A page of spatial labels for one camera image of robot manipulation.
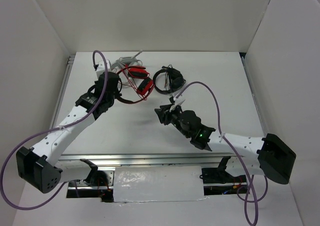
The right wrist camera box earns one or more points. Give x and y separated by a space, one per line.
176 101

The white cover plate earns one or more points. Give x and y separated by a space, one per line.
158 184

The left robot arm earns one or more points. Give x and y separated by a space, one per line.
40 165

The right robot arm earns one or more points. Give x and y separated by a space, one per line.
269 156

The aluminium rail frame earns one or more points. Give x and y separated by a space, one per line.
132 136

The red and black headphones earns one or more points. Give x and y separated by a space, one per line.
140 81

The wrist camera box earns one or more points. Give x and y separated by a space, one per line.
100 68
176 101

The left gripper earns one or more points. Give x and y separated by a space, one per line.
117 94

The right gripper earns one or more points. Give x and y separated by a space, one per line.
164 113

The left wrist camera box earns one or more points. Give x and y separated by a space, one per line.
100 68

